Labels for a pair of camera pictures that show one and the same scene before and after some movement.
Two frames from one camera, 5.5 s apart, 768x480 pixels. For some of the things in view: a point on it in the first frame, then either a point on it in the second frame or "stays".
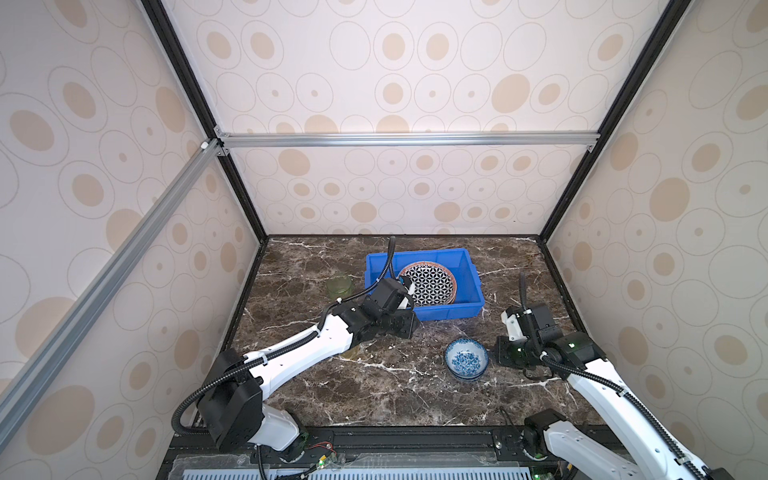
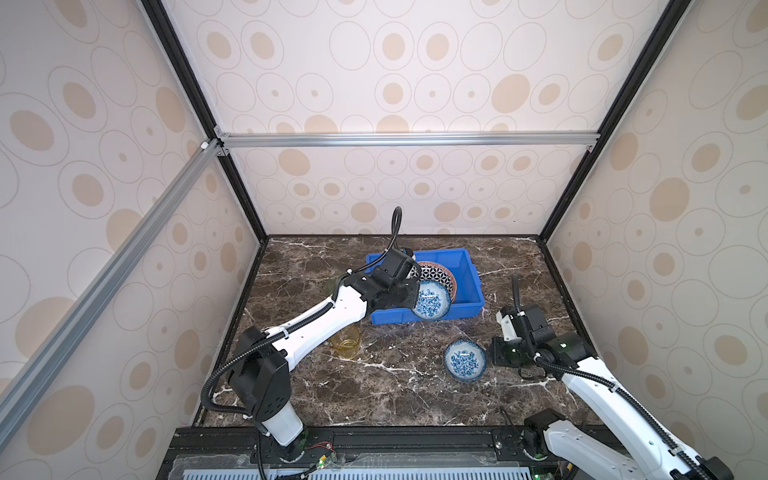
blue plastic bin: (469, 297) stays
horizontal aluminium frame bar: (588, 138) stays
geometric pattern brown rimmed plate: (429, 283) stays
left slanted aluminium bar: (30, 381) stays
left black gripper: (408, 330) to (410, 300)
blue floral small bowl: (466, 359) to (433, 300)
